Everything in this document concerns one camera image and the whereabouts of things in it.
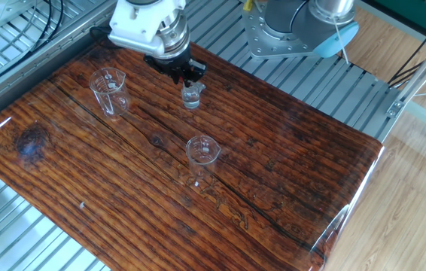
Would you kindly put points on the white zip tie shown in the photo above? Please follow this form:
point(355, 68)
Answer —
point(340, 39)

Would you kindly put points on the grey metal table rail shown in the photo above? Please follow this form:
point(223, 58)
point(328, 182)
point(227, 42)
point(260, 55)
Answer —
point(10, 88)

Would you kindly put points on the small glass reagent bottle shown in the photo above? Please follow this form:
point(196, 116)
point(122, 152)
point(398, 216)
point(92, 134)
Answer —
point(190, 101)

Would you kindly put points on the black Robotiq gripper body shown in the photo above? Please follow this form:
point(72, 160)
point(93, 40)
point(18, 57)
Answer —
point(173, 60)

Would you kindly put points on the clear glass bottle stopper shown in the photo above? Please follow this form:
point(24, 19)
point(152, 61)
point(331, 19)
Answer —
point(202, 87)

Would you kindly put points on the small yellow tag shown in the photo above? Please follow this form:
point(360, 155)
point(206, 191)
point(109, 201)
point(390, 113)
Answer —
point(248, 5)

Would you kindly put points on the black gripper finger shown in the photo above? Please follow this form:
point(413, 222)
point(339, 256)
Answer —
point(196, 69)
point(160, 64)

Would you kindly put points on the tall clear glass beaker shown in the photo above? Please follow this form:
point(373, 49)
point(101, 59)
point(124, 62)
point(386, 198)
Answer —
point(117, 105)

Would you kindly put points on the small clear glass beaker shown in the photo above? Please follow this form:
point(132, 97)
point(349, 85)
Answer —
point(201, 158)

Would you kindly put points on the aluminium frame post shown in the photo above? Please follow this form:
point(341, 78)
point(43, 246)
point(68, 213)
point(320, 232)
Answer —
point(420, 71)

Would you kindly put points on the glossy wood-pattern mat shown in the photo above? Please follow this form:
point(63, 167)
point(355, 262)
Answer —
point(160, 188)

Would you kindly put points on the silver wrist coupling flange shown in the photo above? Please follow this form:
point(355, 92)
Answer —
point(175, 35)

